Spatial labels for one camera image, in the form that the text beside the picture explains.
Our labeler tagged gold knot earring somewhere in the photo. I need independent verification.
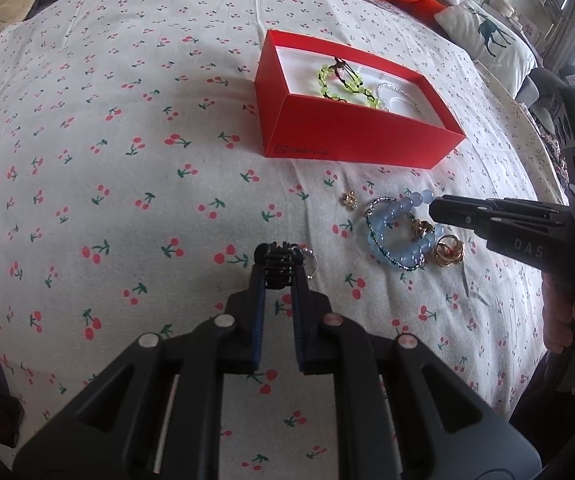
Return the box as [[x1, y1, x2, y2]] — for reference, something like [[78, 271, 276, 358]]
[[411, 219, 435, 240]]

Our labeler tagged white deer print pillow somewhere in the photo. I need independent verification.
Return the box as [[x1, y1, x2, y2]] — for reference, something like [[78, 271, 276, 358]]
[[434, 0, 537, 98]]

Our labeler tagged black scrunchie hair tie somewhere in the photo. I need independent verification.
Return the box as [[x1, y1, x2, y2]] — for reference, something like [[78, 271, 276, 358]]
[[261, 242, 299, 288]]

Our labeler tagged light blue bead bracelet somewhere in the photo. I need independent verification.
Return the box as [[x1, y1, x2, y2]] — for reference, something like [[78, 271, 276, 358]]
[[365, 188, 446, 270]]

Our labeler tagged dark multicolour seed bead bracelet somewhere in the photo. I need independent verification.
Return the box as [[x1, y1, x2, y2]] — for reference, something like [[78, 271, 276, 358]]
[[364, 195, 427, 273]]

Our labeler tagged clear crystal bead bracelet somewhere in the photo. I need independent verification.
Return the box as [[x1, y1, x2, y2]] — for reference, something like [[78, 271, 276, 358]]
[[375, 80, 427, 122]]

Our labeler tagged green black beaded bracelet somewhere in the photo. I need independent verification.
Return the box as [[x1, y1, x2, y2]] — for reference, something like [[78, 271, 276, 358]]
[[317, 62, 387, 111]]

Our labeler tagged person right hand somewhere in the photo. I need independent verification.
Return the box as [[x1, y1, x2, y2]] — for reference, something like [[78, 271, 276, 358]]
[[541, 273, 575, 354]]

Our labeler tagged red cardboard box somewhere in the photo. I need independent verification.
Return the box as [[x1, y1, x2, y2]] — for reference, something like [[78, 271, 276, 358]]
[[255, 30, 465, 169]]

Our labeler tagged silver ring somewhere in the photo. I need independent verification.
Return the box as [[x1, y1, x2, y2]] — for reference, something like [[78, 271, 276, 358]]
[[297, 245, 319, 281]]

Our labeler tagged cherry print bed sheet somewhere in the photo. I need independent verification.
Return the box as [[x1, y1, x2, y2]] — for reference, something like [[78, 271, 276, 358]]
[[0, 0, 569, 480]]

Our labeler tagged small floral stud earring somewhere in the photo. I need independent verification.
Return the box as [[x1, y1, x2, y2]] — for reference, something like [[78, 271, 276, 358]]
[[342, 191, 358, 210]]

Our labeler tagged gold ring with green stone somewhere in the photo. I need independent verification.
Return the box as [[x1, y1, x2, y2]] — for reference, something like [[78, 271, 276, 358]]
[[434, 234, 467, 267]]

